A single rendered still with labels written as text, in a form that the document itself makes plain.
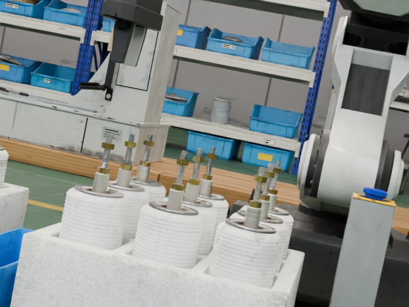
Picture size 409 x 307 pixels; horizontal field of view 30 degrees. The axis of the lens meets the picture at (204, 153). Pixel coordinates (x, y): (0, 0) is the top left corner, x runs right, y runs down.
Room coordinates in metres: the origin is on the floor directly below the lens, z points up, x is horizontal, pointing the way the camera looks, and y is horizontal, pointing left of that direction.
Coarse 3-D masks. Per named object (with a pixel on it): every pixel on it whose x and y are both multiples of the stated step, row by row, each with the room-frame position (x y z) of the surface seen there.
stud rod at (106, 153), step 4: (108, 136) 1.15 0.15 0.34; (112, 136) 1.15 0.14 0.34; (108, 140) 1.14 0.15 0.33; (112, 140) 1.15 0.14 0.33; (104, 152) 1.15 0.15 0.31; (108, 152) 1.15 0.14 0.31; (104, 156) 1.15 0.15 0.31; (108, 156) 1.15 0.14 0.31; (104, 160) 1.14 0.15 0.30; (104, 164) 1.14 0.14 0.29
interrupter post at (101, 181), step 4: (96, 172) 1.14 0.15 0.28; (96, 176) 1.14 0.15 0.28; (100, 176) 1.14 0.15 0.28; (104, 176) 1.14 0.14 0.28; (108, 176) 1.14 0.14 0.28; (96, 180) 1.14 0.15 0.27; (100, 180) 1.14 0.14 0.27; (104, 180) 1.14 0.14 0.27; (108, 180) 1.15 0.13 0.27; (96, 184) 1.14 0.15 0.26; (100, 184) 1.14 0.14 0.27; (104, 184) 1.14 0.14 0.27; (96, 188) 1.14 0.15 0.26; (100, 188) 1.14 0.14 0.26; (104, 188) 1.14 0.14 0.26; (100, 192) 1.14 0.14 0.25; (104, 192) 1.14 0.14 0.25
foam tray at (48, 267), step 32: (32, 256) 1.08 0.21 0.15; (64, 256) 1.07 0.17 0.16; (96, 256) 1.07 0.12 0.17; (128, 256) 1.07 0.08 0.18; (288, 256) 1.32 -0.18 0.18; (32, 288) 1.08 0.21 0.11; (64, 288) 1.07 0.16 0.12; (96, 288) 1.06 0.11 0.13; (128, 288) 1.06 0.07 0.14; (160, 288) 1.05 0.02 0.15; (192, 288) 1.04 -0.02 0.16; (224, 288) 1.03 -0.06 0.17; (256, 288) 1.04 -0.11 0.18; (288, 288) 1.08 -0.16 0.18
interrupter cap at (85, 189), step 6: (78, 186) 1.15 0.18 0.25; (84, 186) 1.16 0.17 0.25; (90, 186) 1.17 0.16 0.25; (84, 192) 1.12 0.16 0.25; (90, 192) 1.11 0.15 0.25; (96, 192) 1.12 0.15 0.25; (108, 192) 1.16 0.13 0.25; (114, 192) 1.16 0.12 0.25; (120, 192) 1.17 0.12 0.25; (114, 198) 1.12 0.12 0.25; (120, 198) 1.13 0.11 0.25
